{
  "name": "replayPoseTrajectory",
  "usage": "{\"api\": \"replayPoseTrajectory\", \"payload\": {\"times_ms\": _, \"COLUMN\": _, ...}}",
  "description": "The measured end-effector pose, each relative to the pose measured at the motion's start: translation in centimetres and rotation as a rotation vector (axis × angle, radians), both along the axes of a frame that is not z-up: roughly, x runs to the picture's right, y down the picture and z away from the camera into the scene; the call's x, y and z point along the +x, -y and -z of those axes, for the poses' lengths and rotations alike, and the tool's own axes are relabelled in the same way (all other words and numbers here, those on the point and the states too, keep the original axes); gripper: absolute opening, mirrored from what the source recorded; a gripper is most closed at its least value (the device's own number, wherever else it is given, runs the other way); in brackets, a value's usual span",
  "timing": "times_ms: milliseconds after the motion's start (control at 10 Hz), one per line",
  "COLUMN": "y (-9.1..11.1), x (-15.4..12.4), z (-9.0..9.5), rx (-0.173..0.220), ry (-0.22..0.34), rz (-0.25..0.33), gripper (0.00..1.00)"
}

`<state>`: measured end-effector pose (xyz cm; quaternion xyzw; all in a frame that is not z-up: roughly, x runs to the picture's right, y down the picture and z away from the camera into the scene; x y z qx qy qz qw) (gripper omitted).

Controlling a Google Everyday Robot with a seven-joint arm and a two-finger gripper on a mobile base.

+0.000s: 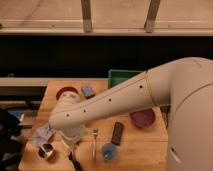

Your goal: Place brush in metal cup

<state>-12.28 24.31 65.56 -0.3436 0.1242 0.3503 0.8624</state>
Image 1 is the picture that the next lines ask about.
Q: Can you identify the black bag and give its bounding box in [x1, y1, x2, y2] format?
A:
[0, 108, 23, 171]

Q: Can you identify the purple bowl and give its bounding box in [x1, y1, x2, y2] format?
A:
[130, 109, 155, 128]

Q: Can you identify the crumpled blue-white cloth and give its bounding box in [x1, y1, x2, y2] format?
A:
[32, 123, 55, 147]

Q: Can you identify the metal cup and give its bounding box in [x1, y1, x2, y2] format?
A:
[38, 143, 55, 160]

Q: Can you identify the green plastic tray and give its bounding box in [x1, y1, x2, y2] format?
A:
[108, 69, 139, 88]

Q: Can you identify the red bowl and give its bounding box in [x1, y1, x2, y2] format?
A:
[56, 87, 79, 100]

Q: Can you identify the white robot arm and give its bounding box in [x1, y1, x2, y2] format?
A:
[49, 57, 213, 171]

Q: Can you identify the blue sponge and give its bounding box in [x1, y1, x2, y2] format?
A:
[81, 85, 95, 99]

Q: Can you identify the black remote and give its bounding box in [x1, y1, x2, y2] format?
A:
[111, 122, 124, 145]

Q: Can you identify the blue cup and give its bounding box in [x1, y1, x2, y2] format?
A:
[101, 143, 118, 161]

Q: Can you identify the black handled brush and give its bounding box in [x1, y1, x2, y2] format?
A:
[61, 140, 83, 171]

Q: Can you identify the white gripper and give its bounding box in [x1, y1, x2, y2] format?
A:
[60, 125, 85, 144]

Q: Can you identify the silver fork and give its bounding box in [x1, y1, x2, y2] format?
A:
[92, 129, 98, 160]

